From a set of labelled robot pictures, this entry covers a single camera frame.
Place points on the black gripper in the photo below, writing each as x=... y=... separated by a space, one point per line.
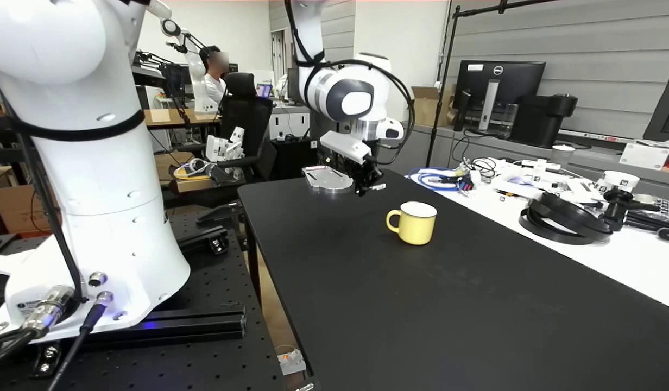
x=366 y=169

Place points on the yellow mug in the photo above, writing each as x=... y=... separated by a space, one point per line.
x=416 y=226

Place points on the open cardboard box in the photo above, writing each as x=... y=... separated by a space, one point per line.
x=423 y=109

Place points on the white crumpled object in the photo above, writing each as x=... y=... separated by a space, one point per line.
x=223 y=143

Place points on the black table clamp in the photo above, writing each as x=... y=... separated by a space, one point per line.
x=216 y=241

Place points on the silver metal mounting plate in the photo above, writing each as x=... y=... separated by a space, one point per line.
x=324 y=179

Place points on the black office chair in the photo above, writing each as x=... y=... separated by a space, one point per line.
x=248 y=120

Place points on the black optical breadboard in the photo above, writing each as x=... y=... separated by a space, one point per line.
x=167 y=360

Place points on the black handheld gadget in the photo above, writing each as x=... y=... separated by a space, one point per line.
x=628 y=203

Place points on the black pole stand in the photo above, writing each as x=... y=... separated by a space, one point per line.
x=444 y=79

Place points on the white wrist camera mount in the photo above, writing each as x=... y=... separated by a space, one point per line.
x=345 y=147

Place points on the black bin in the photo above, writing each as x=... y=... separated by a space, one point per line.
x=540 y=120

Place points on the white plastic device pile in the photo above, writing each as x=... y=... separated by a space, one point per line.
x=544 y=184

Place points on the black Dell monitor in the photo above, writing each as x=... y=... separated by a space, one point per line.
x=508 y=83

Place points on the brown cardboard box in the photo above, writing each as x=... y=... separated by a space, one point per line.
x=15 y=209

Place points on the white paper tag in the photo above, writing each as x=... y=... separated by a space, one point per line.
x=291 y=360

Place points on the white box appliance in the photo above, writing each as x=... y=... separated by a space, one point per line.
x=287 y=122

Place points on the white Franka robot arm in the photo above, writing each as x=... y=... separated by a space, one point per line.
x=96 y=181

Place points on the person in white shirt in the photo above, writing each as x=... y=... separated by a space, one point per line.
x=207 y=89

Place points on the silver base connector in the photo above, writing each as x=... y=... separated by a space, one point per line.
x=49 y=309

